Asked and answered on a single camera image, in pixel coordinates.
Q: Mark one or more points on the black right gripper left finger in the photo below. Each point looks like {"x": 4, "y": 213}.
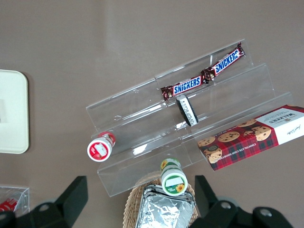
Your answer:
{"x": 69, "y": 204}

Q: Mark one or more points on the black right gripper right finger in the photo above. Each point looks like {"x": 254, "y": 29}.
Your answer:
{"x": 213, "y": 213}

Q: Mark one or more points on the aluminium foil tray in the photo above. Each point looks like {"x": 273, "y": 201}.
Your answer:
{"x": 164, "y": 211}

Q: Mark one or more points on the light wicker basket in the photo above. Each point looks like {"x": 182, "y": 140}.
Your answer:
{"x": 133, "y": 202}

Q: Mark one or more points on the beige serving tray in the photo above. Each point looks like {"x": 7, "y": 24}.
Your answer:
{"x": 13, "y": 111}

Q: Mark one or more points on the clear acrylic bottle rack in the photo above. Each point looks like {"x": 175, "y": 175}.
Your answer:
{"x": 23, "y": 194}

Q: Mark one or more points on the green lid cup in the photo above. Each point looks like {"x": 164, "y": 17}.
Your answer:
{"x": 174, "y": 183}

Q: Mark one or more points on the red cola bottle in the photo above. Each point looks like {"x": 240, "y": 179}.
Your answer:
{"x": 8, "y": 205}

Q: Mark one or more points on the red lid cup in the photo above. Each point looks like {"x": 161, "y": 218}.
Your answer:
{"x": 99, "y": 149}

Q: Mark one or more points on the red tartan cookie box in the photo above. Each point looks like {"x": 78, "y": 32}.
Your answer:
{"x": 249, "y": 137}

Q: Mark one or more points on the black box with white edge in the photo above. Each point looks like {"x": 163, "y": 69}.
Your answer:
{"x": 187, "y": 110}

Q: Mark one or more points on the clear acrylic step riser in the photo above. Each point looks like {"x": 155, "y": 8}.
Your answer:
{"x": 237, "y": 95}
{"x": 133, "y": 118}

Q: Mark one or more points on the Snickers bar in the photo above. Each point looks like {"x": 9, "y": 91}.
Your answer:
{"x": 225, "y": 63}
{"x": 186, "y": 86}

